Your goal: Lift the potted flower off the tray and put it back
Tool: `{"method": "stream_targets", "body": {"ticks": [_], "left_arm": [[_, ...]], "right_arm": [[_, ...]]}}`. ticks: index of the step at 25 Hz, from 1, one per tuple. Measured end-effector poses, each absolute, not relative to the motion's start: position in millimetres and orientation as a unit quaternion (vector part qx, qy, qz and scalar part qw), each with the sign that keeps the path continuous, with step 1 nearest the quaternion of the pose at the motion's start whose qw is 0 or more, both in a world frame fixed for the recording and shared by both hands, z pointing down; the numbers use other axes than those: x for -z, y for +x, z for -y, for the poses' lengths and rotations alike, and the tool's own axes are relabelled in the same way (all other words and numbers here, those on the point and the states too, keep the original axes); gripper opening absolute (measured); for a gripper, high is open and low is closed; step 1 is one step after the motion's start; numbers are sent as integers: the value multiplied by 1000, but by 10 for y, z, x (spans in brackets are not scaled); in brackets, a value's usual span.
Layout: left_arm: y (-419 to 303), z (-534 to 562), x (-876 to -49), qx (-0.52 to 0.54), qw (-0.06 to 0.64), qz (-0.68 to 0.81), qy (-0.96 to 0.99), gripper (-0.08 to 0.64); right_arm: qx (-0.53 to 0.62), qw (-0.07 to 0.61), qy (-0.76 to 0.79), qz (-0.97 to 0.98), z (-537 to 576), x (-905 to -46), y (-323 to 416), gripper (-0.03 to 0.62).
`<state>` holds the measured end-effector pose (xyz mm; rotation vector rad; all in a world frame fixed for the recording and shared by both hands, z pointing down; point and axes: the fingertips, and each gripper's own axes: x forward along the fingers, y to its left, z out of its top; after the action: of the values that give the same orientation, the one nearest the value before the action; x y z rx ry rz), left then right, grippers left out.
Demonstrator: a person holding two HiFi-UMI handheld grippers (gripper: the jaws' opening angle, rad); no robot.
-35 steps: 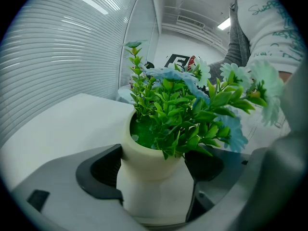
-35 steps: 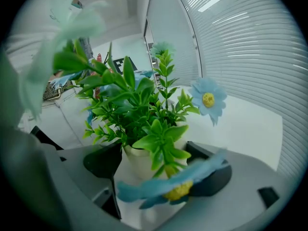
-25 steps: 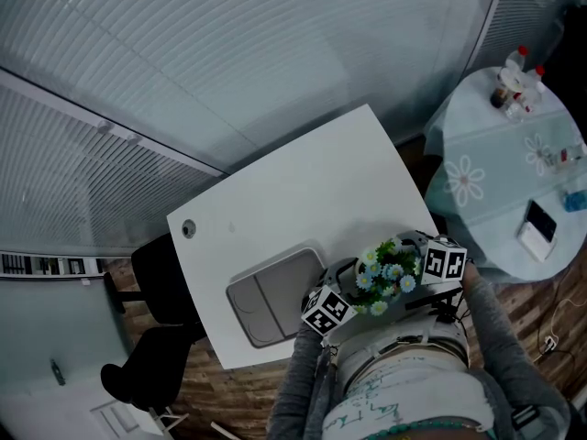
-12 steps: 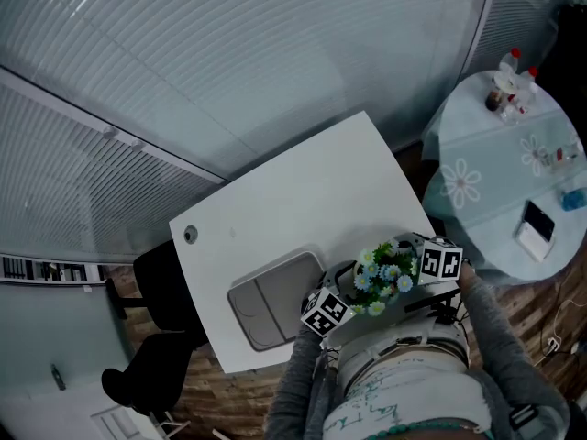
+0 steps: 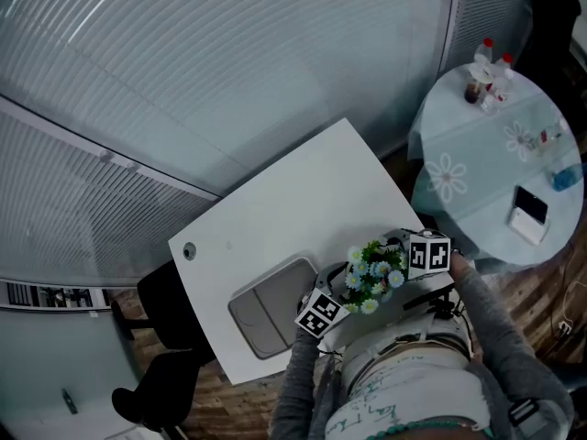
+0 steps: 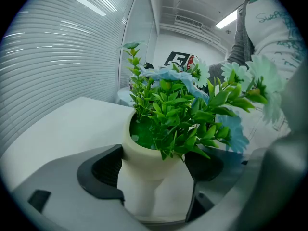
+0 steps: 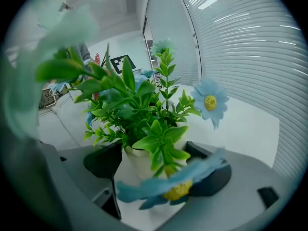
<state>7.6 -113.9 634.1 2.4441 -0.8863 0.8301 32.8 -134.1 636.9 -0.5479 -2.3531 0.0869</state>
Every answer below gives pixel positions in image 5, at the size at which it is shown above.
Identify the dark door handle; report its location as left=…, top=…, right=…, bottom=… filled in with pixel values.
left=61, top=387, right=80, bottom=416

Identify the snake-print belt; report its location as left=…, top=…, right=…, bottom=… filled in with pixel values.
left=366, top=334, right=473, bottom=362

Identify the glass partition with blinds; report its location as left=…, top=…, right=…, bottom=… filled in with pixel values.
left=0, top=0, right=528, bottom=288

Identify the person's left forearm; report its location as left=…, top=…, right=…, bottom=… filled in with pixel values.
left=270, top=325, right=325, bottom=440

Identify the blue white flower bouquet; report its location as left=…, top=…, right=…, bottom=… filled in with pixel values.
left=343, top=239, right=409, bottom=315

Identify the person's torso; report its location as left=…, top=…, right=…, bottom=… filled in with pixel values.
left=309, top=309, right=577, bottom=440

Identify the person's right forearm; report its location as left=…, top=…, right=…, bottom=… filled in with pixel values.
left=449, top=249, right=577, bottom=433

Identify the frosted glass door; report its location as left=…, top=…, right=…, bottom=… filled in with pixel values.
left=0, top=307, right=149, bottom=440

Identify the blue plastic bottle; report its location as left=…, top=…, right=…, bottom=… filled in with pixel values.
left=551, top=161, right=586, bottom=193

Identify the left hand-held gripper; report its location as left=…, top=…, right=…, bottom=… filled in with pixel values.
left=294, top=260, right=350, bottom=339

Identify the glass of dark drink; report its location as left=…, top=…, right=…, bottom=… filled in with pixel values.
left=463, top=75, right=482, bottom=105

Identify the pale blue floral tablecloth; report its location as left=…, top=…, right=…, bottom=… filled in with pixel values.
left=406, top=64, right=586, bottom=273

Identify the turquoise bead necklace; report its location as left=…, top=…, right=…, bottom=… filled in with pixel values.
left=364, top=417, right=494, bottom=440

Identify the clear bottle with red label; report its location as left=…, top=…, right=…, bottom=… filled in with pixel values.
left=531, top=117, right=570, bottom=154

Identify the grey tray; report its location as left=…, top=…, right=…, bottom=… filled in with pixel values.
left=227, top=254, right=320, bottom=361

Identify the black office chair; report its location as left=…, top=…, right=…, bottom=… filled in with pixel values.
left=111, top=261, right=217, bottom=433

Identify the black waist-mounted device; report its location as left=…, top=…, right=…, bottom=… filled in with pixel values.
left=402, top=285, right=465, bottom=321

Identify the white table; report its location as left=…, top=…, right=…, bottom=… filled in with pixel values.
left=167, top=116, right=456, bottom=387

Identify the clear bottle with red cap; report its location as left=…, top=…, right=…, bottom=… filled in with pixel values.
left=494, top=51, right=515, bottom=86
left=474, top=37, right=495, bottom=72

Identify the grey strap buckle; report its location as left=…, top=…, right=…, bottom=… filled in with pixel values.
left=506, top=397, right=541, bottom=428

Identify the black smartphone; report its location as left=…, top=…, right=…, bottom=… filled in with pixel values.
left=512, top=184, right=549, bottom=226

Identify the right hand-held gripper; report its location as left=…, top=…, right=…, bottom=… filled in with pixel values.
left=382, top=227, right=453, bottom=281

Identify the white box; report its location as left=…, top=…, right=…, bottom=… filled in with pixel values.
left=505, top=206, right=550, bottom=247

